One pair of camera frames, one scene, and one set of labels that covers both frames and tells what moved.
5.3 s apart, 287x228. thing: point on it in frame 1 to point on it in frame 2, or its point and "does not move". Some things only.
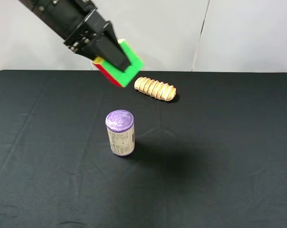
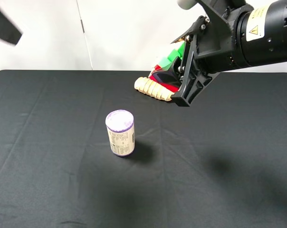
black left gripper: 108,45 to 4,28
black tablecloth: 222,154 does not move
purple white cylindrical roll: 120,125 does not move
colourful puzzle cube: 121,78 to 166,63
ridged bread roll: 155,88 does not move
